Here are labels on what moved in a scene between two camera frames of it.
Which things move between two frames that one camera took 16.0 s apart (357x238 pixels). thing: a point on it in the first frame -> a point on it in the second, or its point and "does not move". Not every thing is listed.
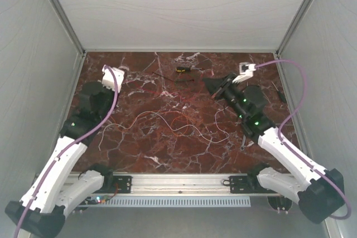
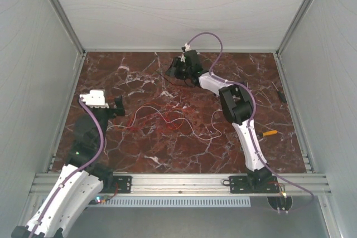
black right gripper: [217, 86] -> [173, 70]
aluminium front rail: [180, 183] does not move
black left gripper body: [109, 93] -> [103, 115]
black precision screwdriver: [280, 93] does not move
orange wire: [181, 115] -> [155, 103]
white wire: [130, 127] -> [172, 121]
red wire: [171, 95] -> [150, 120]
